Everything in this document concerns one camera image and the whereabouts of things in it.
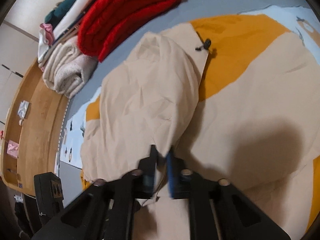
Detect wooden headboard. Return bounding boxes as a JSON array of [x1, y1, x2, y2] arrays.
[[1, 61, 69, 196]]

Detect grey bed sheet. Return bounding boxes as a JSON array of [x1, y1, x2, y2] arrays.
[[57, 0, 320, 208]]

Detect white folded clothes stack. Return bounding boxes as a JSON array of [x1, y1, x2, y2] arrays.
[[37, 0, 96, 68]]

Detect white paper on headboard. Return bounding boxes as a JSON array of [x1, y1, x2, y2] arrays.
[[17, 100, 29, 119]]

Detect beige and orange jacket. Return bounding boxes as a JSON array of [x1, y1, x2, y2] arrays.
[[80, 10, 319, 239]]

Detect pink item on headboard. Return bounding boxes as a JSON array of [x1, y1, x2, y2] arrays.
[[7, 140, 19, 159]]

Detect cream folded blanket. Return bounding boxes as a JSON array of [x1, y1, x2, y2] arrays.
[[42, 36, 98, 99]]

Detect red folded blanket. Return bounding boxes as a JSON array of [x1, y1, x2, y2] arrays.
[[78, 0, 182, 62]]

